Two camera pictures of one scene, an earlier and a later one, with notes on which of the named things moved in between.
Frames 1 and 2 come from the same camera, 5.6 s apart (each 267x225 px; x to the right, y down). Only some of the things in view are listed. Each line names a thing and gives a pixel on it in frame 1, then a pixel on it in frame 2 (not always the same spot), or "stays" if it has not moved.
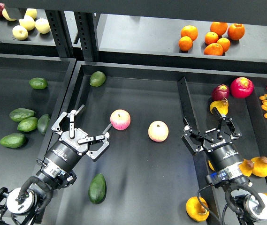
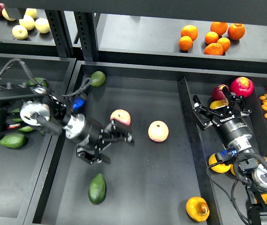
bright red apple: [241, 87] stays
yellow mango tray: [195, 210] stays
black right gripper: [222, 153] to [235, 131]
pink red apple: [120, 119] stays
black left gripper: [72, 144] to [79, 126]
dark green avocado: [97, 190] stays
